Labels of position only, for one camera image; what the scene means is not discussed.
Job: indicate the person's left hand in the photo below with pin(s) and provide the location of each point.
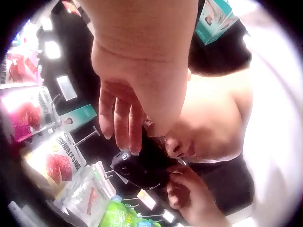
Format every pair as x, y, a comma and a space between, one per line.
142, 52

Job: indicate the person's right hand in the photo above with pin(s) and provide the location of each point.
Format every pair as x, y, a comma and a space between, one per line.
187, 189

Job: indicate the person's left thumb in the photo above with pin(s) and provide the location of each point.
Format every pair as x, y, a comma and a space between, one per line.
165, 113

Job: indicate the person's left index finger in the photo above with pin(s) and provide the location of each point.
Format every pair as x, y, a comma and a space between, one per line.
136, 132

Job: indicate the person's left middle finger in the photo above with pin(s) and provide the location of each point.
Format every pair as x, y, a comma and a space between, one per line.
122, 127

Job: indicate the person's right fingers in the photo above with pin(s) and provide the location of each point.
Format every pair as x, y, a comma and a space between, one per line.
176, 189

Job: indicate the person's left ring finger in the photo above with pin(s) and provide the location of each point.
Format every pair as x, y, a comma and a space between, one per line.
106, 111

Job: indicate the white ceiling lamp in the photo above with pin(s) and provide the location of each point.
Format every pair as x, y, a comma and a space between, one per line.
46, 23
52, 50
66, 88

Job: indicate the person's body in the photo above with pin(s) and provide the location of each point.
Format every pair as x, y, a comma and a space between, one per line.
225, 184

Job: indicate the full shop shelf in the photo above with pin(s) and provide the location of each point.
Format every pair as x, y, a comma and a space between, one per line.
59, 163

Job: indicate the teal printed carton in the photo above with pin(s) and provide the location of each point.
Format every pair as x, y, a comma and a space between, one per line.
214, 22

